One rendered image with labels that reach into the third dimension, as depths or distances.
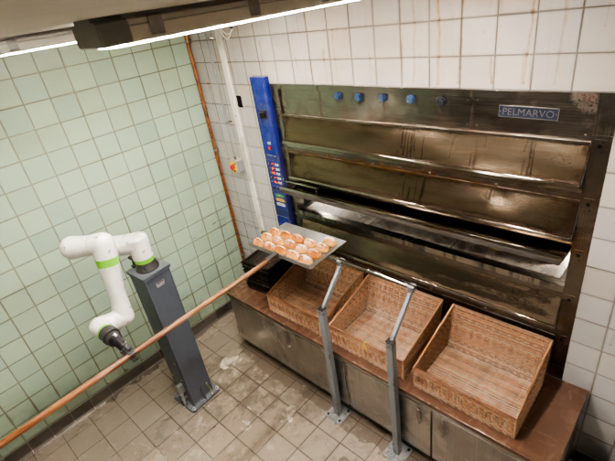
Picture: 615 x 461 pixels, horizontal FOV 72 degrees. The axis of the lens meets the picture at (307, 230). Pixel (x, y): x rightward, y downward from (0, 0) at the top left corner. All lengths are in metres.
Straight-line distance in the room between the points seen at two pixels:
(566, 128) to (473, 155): 0.41
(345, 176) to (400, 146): 0.49
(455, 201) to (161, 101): 2.23
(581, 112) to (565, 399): 1.45
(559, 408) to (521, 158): 1.29
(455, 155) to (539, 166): 0.39
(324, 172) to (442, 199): 0.85
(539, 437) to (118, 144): 3.09
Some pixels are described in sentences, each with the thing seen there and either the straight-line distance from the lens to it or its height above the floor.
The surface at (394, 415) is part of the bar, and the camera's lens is 2.75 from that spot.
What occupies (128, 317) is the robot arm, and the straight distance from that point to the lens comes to 2.57.
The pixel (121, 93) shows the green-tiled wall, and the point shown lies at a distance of 3.35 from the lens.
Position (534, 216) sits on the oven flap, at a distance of 2.27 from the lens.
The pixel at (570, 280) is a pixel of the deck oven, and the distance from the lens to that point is 2.39.
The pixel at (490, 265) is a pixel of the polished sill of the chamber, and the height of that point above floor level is 1.18.
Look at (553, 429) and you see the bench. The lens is 2.58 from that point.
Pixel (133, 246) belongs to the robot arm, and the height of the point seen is 1.40.
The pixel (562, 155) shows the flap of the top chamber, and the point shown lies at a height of 1.83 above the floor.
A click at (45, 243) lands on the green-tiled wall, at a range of 3.31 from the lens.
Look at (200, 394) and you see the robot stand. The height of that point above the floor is 0.07.
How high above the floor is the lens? 2.58
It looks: 29 degrees down
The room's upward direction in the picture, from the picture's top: 9 degrees counter-clockwise
